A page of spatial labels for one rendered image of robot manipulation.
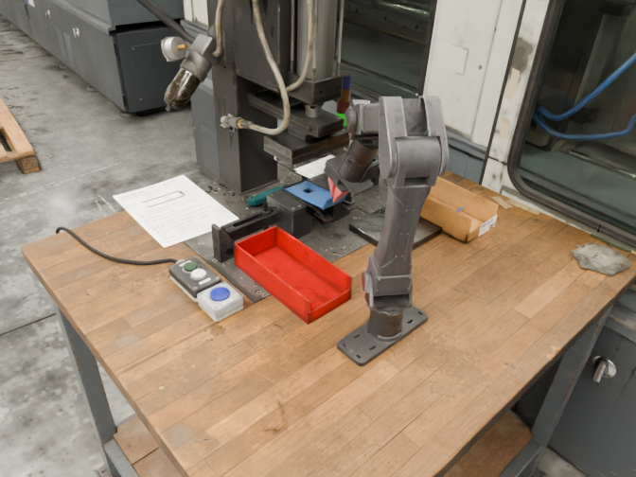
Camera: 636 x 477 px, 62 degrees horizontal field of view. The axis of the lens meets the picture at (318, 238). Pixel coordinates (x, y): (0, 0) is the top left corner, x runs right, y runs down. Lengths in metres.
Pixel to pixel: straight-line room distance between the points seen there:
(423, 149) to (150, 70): 3.68
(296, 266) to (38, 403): 1.34
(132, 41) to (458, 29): 2.97
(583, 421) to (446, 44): 1.23
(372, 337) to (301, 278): 0.23
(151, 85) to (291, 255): 3.31
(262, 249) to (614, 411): 1.14
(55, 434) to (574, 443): 1.73
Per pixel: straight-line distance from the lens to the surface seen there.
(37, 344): 2.49
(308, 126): 1.19
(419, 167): 0.80
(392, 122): 0.81
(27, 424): 2.22
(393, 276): 0.95
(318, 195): 1.28
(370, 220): 1.34
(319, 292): 1.12
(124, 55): 4.28
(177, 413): 0.93
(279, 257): 1.21
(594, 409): 1.85
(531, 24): 1.52
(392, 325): 1.00
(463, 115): 1.74
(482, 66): 1.67
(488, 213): 1.42
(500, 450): 1.81
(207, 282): 1.12
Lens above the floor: 1.63
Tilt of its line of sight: 34 degrees down
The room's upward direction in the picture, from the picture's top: 3 degrees clockwise
